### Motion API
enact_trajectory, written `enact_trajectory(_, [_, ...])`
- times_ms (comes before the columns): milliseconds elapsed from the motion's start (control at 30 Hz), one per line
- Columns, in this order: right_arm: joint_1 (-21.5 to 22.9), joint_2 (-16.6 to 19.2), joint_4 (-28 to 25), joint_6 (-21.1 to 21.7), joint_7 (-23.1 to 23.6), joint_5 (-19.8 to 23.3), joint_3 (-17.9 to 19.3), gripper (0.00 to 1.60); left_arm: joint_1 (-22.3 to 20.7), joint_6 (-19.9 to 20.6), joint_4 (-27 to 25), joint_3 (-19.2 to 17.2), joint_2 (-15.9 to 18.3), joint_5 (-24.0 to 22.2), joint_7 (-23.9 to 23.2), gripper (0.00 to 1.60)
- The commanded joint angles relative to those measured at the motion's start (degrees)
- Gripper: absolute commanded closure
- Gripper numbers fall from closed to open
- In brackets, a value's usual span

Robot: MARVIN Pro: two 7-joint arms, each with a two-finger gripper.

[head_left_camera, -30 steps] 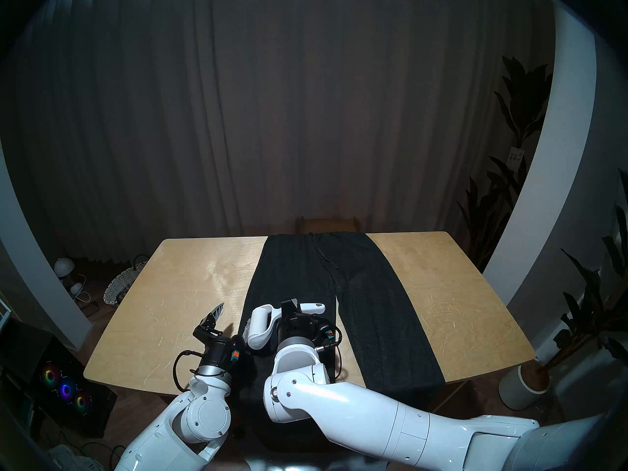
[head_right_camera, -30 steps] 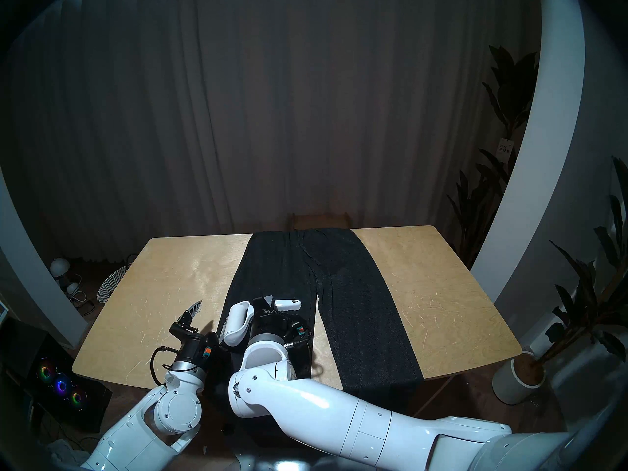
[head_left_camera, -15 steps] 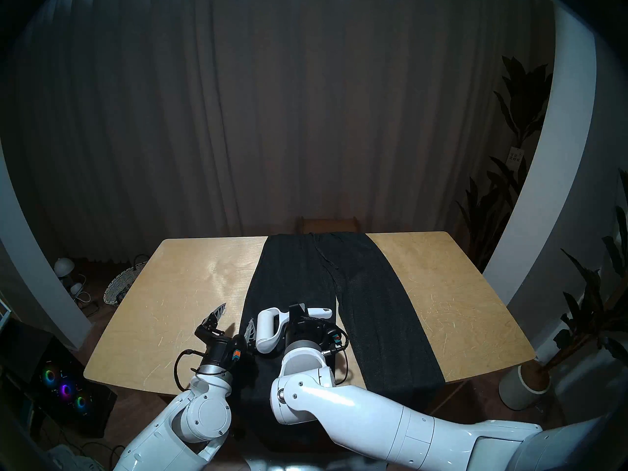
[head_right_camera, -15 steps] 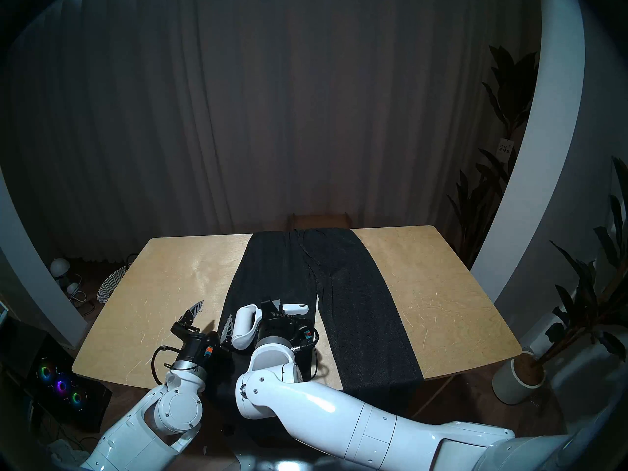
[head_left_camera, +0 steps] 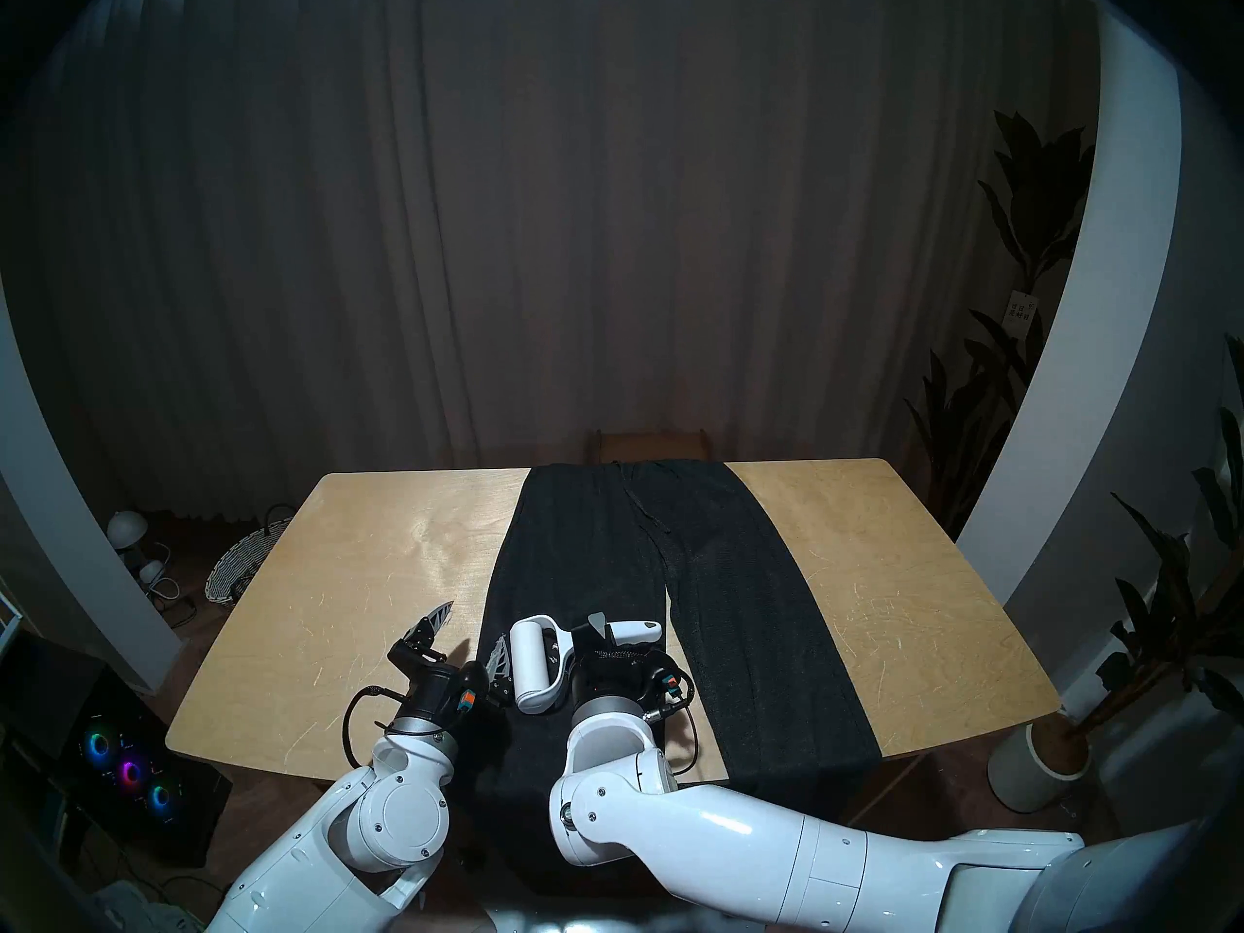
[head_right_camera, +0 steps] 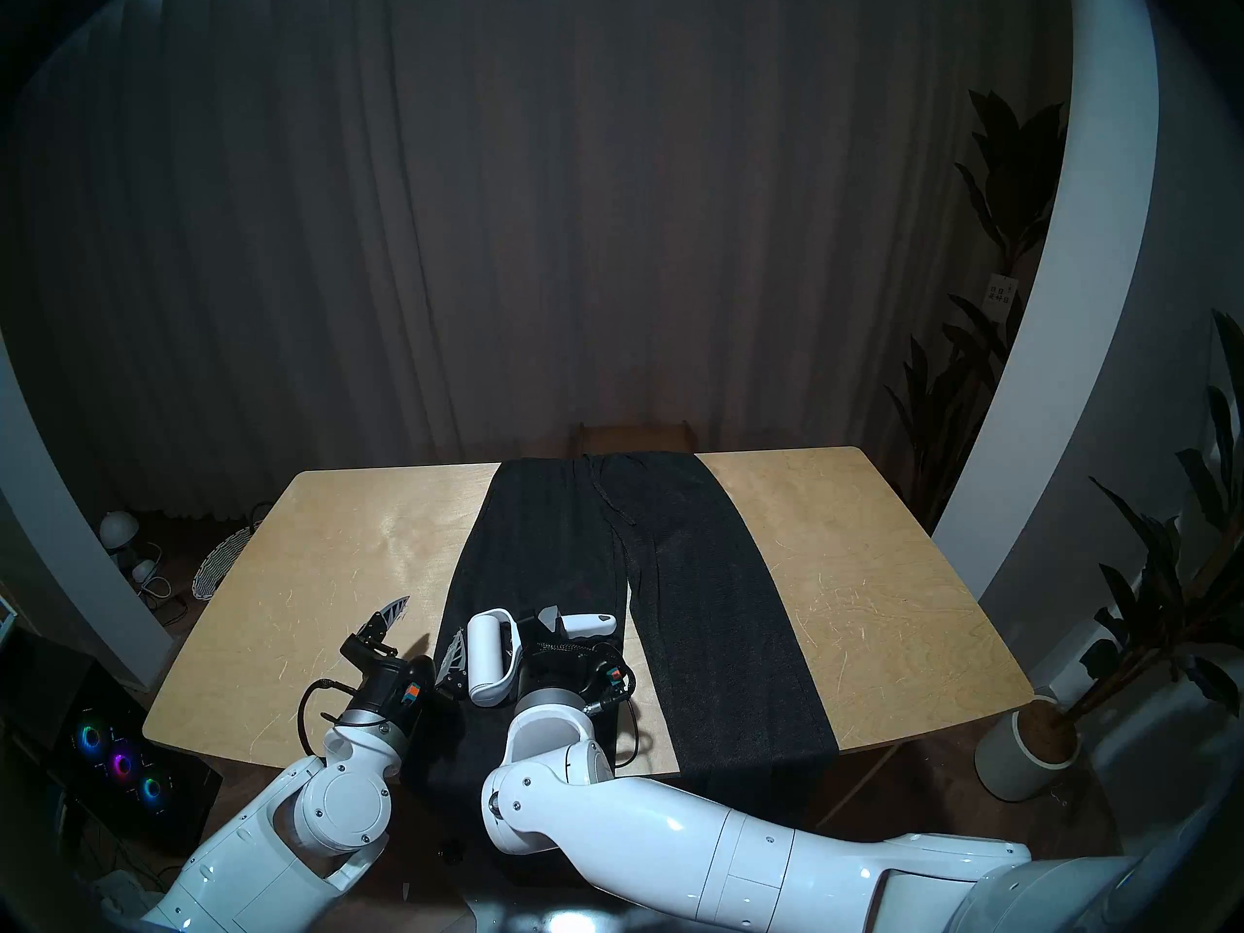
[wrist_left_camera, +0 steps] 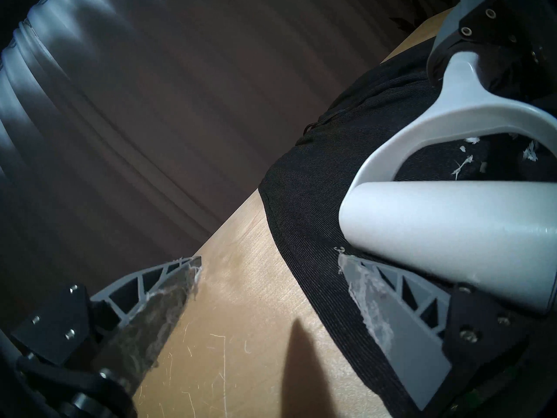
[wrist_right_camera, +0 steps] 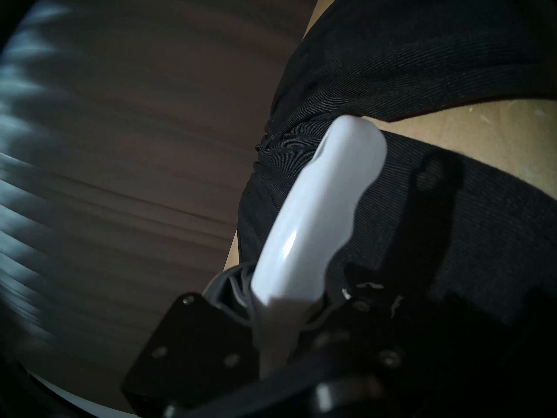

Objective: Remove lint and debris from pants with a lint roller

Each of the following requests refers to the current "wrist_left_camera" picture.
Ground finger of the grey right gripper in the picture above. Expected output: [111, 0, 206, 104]
[426, 0, 549, 95]

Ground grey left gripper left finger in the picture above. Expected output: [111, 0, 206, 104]
[10, 256, 203, 396]

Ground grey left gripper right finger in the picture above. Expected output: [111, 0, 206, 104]
[334, 247, 529, 411]

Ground white lint roller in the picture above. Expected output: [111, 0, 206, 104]
[339, 51, 557, 313]

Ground black pants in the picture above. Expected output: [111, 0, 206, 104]
[258, 12, 557, 418]

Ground white lint scraps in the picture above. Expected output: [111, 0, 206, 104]
[450, 136, 540, 180]

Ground tall dark leafy plant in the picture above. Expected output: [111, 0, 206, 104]
[389, 0, 436, 34]

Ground grey pleated curtain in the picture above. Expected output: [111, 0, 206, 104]
[0, 0, 457, 291]

